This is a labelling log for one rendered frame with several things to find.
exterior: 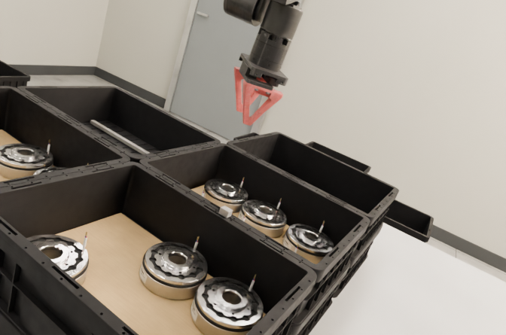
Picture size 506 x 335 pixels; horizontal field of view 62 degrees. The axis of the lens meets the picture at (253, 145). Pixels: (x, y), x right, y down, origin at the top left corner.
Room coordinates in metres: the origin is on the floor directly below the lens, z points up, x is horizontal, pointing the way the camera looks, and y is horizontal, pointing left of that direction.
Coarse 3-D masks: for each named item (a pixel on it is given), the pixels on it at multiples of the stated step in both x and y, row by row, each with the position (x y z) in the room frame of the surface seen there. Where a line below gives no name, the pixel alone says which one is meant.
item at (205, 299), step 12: (204, 288) 0.52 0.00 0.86; (216, 288) 0.53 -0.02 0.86; (240, 288) 0.55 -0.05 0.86; (204, 300) 0.50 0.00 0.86; (252, 300) 0.53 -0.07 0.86; (204, 312) 0.48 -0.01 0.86; (216, 312) 0.48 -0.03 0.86; (228, 312) 0.49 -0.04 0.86; (240, 312) 0.50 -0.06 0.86; (252, 312) 0.51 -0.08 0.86; (228, 324) 0.47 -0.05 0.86; (240, 324) 0.47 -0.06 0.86; (252, 324) 0.48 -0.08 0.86
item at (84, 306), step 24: (96, 168) 0.65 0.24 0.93; (120, 168) 0.68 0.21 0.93; (144, 168) 0.70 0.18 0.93; (0, 192) 0.49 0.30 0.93; (0, 216) 0.44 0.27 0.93; (216, 216) 0.62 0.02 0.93; (0, 240) 0.42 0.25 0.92; (24, 240) 0.41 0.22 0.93; (264, 240) 0.59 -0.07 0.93; (24, 264) 0.39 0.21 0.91; (48, 264) 0.39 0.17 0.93; (48, 288) 0.37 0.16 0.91; (72, 288) 0.36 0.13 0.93; (72, 312) 0.36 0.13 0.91; (96, 312) 0.34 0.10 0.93; (288, 312) 0.46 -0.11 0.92
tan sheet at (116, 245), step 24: (120, 216) 0.69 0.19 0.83; (96, 240) 0.59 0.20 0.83; (120, 240) 0.61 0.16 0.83; (144, 240) 0.64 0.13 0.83; (96, 264) 0.54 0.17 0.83; (120, 264) 0.56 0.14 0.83; (96, 288) 0.49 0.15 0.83; (120, 288) 0.50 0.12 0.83; (144, 288) 0.52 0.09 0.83; (120, 312) 0.46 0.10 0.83; (144, 312) 0.47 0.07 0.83; (168, 312) 0.49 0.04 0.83
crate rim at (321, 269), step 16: (224, 144) 0.98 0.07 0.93; (144, 160) 0.74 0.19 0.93; (160, 160) 0.77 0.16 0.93; (256, 160) 0.94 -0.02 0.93; (288, 176) 0.91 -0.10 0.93; (192, 192) 0.67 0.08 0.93; (240, 224) 0.62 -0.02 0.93; (368, 224) 0.80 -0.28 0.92; (272, 240) 0.60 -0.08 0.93; (352, 240) 0.70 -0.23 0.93; (336, 256) 0.62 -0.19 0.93; (320, 272) 0.56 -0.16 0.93
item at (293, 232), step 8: (296, 224) 0.82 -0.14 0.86; (304, 224) 0.83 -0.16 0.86; (288, 232) 0.78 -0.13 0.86; (296, 232) 0.79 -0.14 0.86; (320, 232) 0.82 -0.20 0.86; (296, 240) 0.75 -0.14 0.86; (304, 240) 0.76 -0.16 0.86; (328, 240) 0.80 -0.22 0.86; (304, 248) 0.74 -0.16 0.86; (312, 248) 0.74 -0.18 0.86; (320, 248) 0.76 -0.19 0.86; (328, 248) 0.76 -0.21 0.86
